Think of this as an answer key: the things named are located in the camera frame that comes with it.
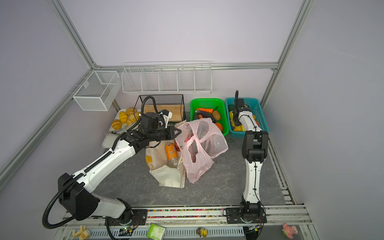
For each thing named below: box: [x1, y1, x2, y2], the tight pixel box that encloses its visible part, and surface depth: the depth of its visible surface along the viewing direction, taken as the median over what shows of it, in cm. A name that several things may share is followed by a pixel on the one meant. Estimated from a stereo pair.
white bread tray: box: [102, 109, 138, 149], surface depth 109 cm
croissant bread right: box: [126, 107, 141, 125], surface depth 116 cm
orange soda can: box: [165, 143, 178, 164], surface depth 93 cm
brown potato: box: [212, 110, 221, 121], surface depth 115 cm
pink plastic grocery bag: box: [175, 118, 229, 184], surface depth 70 cm
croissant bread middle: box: [119, 111, 129, 124], surface depth 118 cm
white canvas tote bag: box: [145, 136, 186, 189], surface depth 84 cm
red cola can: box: [174, 139, 181, 152], surface depth 73 cm
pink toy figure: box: [282, 223, 299, 239], surface depth 69 cm
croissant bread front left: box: [111, 119, 123, 130], surface depth 112 cm
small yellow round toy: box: [201, 228, 208, 238], surface depth 69 cm
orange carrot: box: [196, 108, 214, 114], surface depth 119 cm
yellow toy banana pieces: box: [71, 225, 89, 240], surface depth 70 cm
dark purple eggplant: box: [194, 110, 216, 123], surface depth 117 cm
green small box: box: [146, 223, 166, 240], surface depth 70 cm
